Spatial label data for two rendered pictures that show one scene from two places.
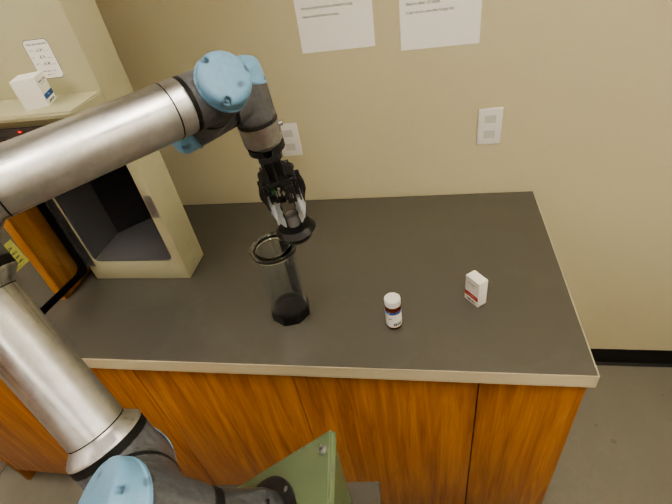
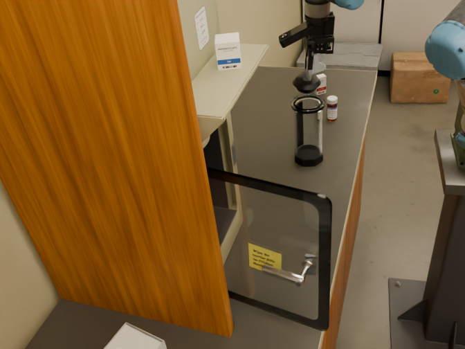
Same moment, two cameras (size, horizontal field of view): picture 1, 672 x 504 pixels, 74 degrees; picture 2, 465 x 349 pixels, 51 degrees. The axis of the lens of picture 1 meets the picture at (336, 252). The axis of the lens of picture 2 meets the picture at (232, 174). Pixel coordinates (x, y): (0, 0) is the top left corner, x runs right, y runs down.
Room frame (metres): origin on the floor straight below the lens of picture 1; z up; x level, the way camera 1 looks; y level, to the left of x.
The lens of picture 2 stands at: (0.89, 1.53, 1.96)
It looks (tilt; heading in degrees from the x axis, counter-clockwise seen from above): 37 degrees down; 279
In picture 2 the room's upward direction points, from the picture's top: 8 degrees counter-clockwise
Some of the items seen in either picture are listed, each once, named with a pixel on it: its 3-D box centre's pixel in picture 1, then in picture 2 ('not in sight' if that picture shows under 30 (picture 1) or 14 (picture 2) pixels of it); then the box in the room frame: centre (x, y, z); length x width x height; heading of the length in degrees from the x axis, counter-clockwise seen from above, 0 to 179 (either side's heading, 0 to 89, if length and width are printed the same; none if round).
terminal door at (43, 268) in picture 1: (7, 252); (261, 252); (0.96, 0.81, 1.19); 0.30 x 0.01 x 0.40; 156
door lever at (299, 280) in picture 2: not in sight; (287, 269); (0.90, 0.87, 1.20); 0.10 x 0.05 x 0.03; 156
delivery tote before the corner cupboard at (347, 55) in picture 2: not in sight; (340, 72); (0.47, -2.04, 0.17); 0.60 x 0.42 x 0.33; 164
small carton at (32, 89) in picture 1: (33, 90); (228, 51); (1.01, 0.57, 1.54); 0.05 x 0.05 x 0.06; 4
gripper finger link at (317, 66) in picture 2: (278, 215); (316, 68); (0.79, 0.11, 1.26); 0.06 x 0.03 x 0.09; 6
